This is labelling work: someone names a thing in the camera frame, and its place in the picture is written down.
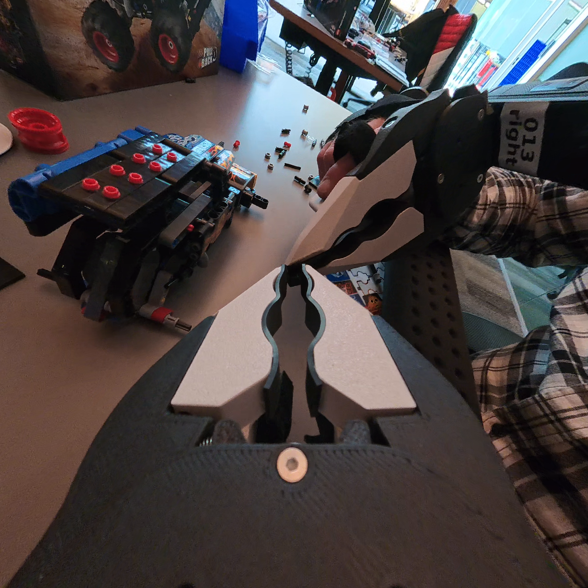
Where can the red toy wheel rim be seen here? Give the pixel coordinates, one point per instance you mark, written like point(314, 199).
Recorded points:
point(36, 128)

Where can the toy truck set box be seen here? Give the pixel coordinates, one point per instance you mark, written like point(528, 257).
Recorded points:
point(69, 46)

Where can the small black brick pin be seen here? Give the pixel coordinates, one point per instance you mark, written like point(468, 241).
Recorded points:
point(297, 277)

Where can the black perforated chair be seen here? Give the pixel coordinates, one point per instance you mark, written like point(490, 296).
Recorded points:
point(436, 321)

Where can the black square tile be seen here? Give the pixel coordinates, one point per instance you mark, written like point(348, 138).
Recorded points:
point(9, 273)

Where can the sticker sheet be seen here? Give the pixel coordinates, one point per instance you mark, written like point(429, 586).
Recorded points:
point(363, 289)

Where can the person's right hand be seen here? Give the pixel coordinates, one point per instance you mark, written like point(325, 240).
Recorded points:
point(330, 170)

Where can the person's right forearm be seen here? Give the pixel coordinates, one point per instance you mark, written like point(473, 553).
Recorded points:
point(519, 216)

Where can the person's torso in plaid shirt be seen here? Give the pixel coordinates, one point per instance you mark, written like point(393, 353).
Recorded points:
point(542, 413)

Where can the scattered small brick pieces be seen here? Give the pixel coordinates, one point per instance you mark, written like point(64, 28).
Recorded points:
point(285, 151)

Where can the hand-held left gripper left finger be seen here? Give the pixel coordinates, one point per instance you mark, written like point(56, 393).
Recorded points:
point(220, 363)

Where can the black red gaming chair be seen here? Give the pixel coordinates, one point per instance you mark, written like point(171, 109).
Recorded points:
point(441, 41)

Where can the blue storage bin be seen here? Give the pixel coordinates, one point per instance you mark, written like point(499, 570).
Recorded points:
point(239, 32)

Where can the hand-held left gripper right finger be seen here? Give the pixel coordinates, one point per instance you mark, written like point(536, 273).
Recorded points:
point(367, 363)

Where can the wooden table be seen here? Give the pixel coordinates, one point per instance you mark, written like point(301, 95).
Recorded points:
point(340, 50)

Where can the brick-built toy truck model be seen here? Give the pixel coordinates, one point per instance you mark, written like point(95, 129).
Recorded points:
point(138, 206)

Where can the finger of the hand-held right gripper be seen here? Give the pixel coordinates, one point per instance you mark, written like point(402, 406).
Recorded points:
point(390, 239)
point(340, 206)

